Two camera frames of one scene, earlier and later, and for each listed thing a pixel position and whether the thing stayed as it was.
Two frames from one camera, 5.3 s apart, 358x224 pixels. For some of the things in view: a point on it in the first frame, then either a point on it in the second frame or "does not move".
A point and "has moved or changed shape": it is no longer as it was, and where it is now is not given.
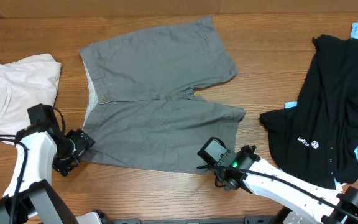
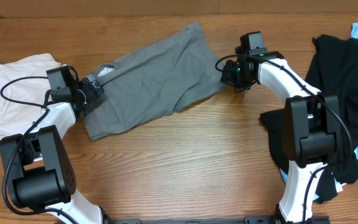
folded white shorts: (7, 90) does not move
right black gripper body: (215, 172) → (229, 76)
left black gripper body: (72, 149) → (85, 92)
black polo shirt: (317, 139) does not move
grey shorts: (142, 111) has moved or changed shape
